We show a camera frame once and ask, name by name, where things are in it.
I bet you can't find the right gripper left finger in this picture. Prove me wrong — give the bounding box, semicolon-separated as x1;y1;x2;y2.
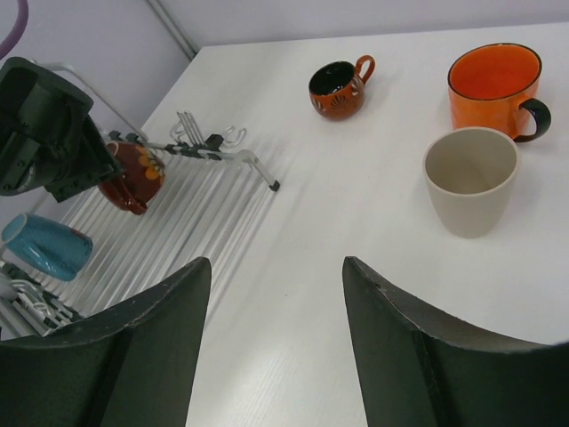
1;257;212;426

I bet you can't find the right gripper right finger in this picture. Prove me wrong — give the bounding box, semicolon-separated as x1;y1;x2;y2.
342;257;568;426

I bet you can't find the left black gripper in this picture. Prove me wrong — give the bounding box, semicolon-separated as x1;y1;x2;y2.
1;57;123;202

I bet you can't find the red floral white-inside cup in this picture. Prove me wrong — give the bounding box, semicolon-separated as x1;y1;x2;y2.
98;141;165;215

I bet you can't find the blue speckled mug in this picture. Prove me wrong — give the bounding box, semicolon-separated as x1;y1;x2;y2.
1;213;93;281

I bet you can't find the small brown patterned cup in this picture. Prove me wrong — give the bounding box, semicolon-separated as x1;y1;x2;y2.
309;55;375;121

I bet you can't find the white wire dish rack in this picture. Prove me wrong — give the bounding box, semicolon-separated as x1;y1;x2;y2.
0;64;282;342

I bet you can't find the beige handleless cup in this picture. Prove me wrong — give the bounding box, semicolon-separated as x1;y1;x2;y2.
422;127;521;238

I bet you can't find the orange mug black handle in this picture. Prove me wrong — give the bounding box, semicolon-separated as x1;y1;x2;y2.
447;43;552;143

